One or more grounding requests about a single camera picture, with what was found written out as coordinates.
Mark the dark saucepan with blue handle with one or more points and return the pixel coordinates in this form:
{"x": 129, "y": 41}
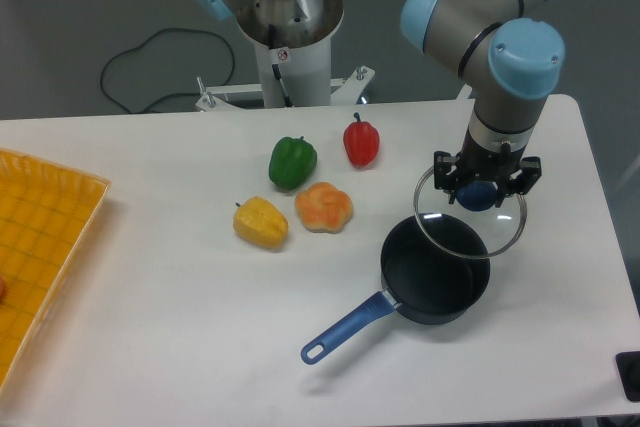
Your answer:
{"x": 433, "y": 269}

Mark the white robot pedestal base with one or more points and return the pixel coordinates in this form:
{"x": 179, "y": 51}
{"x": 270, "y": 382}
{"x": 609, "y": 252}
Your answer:
{"x": 293, "y": 53}

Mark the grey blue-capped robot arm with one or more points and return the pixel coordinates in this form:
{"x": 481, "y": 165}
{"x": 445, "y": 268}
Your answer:
{"x": 512, "y": 62}

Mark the green bell pepper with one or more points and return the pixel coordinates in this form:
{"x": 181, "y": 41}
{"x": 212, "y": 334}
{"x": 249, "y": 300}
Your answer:
{"x": 292, "y": 162}

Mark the yellow bell pepper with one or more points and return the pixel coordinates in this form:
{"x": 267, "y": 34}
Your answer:
{"x": 260, "y": 223}

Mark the yellow woven basket tray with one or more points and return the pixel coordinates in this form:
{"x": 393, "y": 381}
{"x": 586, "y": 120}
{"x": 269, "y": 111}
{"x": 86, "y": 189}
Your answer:
{"x": 46, "y": 209}

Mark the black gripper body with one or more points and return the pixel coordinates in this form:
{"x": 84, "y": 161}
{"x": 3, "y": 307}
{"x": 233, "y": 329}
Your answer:
{"x": 477, "y": 163}

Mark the red bell pepper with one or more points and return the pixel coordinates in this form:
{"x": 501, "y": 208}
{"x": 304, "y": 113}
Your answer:
{"x": 361, "y": 141}

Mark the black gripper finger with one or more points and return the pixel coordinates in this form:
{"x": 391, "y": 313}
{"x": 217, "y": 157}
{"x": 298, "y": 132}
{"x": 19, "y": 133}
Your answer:
{"x": 445, "y": 174}
{"x": 528, "y": 172}

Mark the black object at table corner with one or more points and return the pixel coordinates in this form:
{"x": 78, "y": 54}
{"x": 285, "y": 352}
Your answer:
{"x": 628, "y": 368}

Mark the orange bell pepper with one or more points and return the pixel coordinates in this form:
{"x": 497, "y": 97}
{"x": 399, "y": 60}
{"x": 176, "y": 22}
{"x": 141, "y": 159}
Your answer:
{"x": 324, "y": 208}

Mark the glass lid with blue knob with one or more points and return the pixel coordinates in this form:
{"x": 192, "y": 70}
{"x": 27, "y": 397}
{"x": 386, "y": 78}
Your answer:
{"x": 472, "y": 223}

